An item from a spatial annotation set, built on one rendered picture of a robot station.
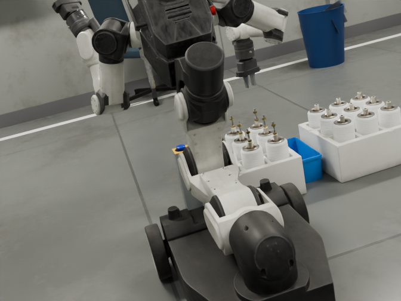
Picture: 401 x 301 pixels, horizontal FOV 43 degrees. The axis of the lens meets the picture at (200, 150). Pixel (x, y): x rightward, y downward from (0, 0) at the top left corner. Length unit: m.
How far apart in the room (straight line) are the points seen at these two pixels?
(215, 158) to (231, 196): 0.29
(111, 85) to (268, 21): 0.64
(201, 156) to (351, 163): 0.79
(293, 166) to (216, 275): 0.81
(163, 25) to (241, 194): 0.58
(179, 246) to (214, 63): 0.64
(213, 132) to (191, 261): 0.44
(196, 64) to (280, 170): 0.88
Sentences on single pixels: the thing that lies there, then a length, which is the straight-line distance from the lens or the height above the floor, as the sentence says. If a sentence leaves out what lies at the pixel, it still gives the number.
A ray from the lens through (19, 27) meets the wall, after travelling 4.76.
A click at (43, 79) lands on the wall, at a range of 4.80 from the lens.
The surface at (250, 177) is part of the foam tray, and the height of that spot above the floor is 0.15.
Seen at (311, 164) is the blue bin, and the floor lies 0.09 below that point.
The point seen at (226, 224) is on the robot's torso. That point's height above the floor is 0.33.
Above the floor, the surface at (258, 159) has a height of 0.21.
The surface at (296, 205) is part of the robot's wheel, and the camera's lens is 1.86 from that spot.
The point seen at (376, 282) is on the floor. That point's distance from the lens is 1.72.
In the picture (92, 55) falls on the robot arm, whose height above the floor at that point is 0.78.
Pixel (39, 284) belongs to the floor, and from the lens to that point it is 2.13.
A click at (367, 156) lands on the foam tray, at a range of 2.35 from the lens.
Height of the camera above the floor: 1.04
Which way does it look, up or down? 20 degrees down
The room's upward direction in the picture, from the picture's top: 12 degrees counter-clockwise
